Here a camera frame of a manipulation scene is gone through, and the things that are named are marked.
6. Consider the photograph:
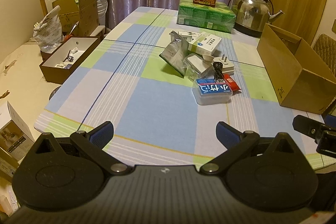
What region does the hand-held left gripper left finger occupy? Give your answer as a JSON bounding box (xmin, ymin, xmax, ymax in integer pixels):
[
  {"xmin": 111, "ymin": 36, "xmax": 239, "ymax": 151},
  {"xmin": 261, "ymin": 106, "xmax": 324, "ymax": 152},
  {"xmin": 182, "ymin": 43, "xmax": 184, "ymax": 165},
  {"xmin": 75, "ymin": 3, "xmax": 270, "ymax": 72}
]
[{"xmin": 34, "ymin": 121, "xmax": 133, "ymax": 176}]

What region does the stainless steel kettle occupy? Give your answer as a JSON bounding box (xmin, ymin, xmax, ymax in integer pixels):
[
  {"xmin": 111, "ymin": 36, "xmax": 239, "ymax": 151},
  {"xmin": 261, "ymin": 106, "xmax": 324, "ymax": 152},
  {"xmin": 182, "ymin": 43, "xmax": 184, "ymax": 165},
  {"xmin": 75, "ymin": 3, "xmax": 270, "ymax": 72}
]
[{"xmin": 227, "ymin": 0, "xmax": 284, "ymax": 38}]

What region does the small brown box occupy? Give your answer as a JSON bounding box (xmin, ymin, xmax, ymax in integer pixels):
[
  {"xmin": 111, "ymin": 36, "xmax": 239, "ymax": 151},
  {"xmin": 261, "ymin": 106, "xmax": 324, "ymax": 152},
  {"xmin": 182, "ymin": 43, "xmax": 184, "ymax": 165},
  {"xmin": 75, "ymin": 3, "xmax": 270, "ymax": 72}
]
[{"xmin": 0, "ymin": 147, "xmax": 19, "ymax": 182}]

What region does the brown cardboard box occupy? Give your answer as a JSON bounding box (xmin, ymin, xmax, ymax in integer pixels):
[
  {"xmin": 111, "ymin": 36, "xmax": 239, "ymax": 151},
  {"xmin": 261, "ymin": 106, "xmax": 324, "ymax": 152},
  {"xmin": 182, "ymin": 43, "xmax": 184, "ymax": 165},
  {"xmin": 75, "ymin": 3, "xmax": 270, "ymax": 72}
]
[{"xmin": 256, "ymin": 23, "xmax": 336, "ymax": 115}]

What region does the white plug adapter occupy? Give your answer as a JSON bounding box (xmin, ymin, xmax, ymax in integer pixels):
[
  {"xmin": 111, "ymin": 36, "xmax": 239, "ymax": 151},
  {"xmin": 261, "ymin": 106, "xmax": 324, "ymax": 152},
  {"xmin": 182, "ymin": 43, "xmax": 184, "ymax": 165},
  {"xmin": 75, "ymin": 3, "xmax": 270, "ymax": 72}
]
[{"xmin": 212, "ymin": 54, "xmax": 235, "ymax": 75}]

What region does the red sachet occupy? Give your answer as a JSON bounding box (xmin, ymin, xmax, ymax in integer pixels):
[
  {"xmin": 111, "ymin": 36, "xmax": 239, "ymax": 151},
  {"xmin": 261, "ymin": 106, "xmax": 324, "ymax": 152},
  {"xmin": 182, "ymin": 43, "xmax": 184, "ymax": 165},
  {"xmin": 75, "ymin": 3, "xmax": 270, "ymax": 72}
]
[{"xmin": 223, "ymin": 74, "xmax": 241, "ymax": 92}]

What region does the checked blue green tablecloth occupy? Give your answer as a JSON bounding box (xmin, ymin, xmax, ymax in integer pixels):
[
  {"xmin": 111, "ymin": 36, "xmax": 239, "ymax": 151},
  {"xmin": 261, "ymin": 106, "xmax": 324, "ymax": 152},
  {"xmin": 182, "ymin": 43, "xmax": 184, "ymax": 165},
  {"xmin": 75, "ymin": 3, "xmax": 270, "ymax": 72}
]
[{"xmin": 34, "ymin": 6, "xmax": 336, "ymax": 169}]

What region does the crumpled white plastic bag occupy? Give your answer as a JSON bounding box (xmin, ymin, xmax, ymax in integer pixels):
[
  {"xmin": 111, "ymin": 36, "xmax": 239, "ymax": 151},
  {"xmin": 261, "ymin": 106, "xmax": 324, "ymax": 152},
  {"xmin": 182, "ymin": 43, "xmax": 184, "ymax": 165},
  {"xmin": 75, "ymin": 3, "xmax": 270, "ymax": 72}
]
[{"xmin": 33, "ymin": 7, "xmax": 65, "ymax": 54}]

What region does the white product box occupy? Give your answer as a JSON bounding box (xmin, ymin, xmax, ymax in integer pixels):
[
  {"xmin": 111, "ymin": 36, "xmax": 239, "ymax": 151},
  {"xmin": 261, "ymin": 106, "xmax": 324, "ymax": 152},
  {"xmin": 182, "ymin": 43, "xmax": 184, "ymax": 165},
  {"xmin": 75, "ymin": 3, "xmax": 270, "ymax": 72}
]
[{"xmin": 0, "ymin": 101, "xmax": 36, "ymax": 161}]

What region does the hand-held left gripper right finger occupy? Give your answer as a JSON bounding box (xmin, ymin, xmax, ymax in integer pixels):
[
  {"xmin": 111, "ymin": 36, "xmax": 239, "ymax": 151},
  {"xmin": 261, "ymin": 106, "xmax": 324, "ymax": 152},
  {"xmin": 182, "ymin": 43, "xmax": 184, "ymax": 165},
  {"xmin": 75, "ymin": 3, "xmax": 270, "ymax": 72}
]
[{"xmin": 200, "ymin": 121, "xmax": 301, "ymax": 176}]

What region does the silver foil pouch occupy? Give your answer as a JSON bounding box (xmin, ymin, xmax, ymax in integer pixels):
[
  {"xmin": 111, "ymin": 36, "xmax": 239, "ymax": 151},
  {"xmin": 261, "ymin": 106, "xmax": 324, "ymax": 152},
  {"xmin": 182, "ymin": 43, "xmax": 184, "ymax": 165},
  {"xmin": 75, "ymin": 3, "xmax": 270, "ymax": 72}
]
[{"xmin": 159, "ymin": 31, "xmax": 190, "ymax": 77}]

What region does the metal spoon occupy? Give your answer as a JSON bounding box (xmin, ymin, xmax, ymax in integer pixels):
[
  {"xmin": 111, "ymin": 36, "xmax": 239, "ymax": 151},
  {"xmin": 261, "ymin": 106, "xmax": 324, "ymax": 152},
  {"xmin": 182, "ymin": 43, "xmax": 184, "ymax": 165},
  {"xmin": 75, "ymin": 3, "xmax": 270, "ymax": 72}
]
[{"xmin": 69, "ymin": 21, "xmax": 80, "ymax": 35}]

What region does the green tissue multipack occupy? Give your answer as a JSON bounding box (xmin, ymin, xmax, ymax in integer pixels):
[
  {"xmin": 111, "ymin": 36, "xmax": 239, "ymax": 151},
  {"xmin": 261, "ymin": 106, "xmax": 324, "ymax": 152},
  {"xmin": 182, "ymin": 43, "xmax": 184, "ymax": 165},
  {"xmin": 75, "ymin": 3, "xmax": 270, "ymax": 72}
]
[{"xmin": 176, "ymin": 0, "xmax": 236, "ymax": 33}]

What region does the quilted beige chair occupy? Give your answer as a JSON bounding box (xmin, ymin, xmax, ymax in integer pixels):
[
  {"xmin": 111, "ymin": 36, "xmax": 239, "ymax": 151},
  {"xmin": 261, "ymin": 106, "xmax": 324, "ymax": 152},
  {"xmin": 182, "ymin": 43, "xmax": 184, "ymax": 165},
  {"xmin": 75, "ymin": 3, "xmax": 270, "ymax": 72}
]
[{"xmin": 311, "ymin": 34, "xmax": 336, "ymax": 75}]

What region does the clear box with blue label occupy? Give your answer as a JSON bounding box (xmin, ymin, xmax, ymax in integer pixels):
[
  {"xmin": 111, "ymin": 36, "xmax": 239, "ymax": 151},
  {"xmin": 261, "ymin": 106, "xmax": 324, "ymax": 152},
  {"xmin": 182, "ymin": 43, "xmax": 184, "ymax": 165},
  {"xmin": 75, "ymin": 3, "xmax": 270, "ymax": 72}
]
[{"xmin": 192, "ymin": 78, "xmax": 234, "ymax": 105}]

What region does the white green medicine box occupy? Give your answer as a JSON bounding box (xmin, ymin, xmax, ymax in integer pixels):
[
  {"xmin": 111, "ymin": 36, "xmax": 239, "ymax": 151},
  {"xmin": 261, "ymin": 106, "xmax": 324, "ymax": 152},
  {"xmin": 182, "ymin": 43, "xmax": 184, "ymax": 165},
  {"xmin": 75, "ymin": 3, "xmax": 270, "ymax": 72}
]
[{"xmin": 188, "ymin": 32, "xmax": 222, "ymax": 56}]

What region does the brown carton with open flaps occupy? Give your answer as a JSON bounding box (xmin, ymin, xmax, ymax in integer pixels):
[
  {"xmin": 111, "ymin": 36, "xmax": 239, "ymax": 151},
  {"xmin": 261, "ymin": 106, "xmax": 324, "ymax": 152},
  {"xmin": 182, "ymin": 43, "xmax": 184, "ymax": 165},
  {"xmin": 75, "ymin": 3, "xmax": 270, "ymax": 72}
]
[{"xmin": 52, "ymin": 0, "xmax": 100, "ymax": 37}]

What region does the brown tray box white inside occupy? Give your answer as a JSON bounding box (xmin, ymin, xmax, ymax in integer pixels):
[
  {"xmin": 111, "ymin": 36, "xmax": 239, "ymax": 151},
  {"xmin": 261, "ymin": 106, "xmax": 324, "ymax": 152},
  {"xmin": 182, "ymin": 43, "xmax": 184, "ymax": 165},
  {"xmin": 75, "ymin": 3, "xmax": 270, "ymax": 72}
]
[{"xmin": 39, "ymin": 35, "xmax": 101, "ymax": 84}]

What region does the clear-wrapped white box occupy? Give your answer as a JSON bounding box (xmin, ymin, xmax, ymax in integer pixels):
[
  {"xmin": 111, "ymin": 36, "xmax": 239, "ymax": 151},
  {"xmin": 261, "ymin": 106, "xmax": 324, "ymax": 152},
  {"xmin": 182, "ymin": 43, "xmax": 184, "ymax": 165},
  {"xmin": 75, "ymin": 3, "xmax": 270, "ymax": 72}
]
[{"xmin": 183, "ymin": 53, "xmax": 214, "ymax": 80}]

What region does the black cable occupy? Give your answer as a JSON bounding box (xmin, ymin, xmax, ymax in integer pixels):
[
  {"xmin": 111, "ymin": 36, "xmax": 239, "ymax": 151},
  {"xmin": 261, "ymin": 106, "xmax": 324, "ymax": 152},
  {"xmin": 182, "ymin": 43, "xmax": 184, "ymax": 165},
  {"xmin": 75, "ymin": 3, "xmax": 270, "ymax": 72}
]
[{"xmin": 213, "ymin": 61, "xmax": 225, "ymax": 83}]

